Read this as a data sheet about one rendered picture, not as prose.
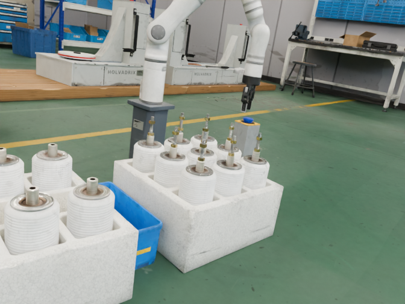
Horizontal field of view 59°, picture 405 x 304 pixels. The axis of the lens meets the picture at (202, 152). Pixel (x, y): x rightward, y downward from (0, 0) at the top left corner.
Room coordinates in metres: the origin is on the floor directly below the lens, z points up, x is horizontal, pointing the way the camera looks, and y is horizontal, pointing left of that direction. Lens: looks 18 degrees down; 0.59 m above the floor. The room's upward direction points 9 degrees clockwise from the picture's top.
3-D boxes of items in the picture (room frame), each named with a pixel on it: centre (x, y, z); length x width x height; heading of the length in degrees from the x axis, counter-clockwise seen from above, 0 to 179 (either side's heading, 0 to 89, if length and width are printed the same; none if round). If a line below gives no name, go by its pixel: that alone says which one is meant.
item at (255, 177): (1.08, -0.17, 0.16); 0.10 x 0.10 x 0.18
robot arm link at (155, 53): (1.51, 0.25, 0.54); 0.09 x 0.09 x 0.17; 7
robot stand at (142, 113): (1.51, 0.25, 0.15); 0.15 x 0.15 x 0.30; 53
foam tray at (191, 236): (1.08, 0.00, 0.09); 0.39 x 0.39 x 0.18; 45
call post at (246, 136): (1.34, -0.15, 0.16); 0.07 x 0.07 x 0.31; 45
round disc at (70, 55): (3.12, 1.17, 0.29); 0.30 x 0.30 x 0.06
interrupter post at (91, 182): (0.69, 0.22, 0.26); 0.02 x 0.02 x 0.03
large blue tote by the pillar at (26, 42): (5.13, 2.54, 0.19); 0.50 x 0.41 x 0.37; 58
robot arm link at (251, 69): (1.53, -0.14, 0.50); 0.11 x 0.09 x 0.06; 73
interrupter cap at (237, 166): (1.00, -0.08, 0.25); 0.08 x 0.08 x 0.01
